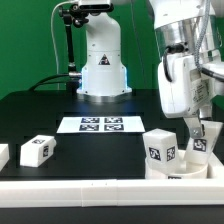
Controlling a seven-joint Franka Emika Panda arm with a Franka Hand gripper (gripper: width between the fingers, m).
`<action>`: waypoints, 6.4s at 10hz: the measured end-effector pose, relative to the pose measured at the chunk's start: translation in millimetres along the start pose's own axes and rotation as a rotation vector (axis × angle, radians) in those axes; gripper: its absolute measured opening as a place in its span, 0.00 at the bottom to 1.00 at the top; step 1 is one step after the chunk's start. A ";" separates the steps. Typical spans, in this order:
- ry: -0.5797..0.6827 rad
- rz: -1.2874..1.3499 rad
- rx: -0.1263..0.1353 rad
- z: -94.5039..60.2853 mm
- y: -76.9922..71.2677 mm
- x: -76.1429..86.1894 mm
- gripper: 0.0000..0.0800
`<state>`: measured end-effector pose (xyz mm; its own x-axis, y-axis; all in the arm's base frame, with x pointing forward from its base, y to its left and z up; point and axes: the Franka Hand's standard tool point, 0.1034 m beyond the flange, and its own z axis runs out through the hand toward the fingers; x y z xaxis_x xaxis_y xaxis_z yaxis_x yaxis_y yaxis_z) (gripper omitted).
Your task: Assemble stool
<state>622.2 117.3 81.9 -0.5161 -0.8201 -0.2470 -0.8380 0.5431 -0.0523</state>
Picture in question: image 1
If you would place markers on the paper sheet with markers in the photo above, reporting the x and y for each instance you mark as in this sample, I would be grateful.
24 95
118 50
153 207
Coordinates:
109 124

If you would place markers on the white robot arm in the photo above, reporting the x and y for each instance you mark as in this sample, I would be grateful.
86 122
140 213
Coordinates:
181 26

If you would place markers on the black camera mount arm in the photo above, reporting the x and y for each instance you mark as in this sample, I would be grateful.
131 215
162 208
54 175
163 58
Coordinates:
76 16

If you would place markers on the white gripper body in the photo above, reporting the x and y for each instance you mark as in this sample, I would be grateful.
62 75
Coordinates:
188 90

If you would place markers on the white front fence bar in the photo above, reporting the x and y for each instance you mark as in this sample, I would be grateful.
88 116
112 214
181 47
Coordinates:
91 193

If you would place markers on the white round stool seat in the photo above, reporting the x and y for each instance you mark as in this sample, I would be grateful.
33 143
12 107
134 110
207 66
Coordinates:
186 170

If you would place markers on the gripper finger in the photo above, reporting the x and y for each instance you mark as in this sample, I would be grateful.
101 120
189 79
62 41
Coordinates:
195 127

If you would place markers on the white left fence bar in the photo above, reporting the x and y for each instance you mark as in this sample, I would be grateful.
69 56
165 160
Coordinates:
4 155

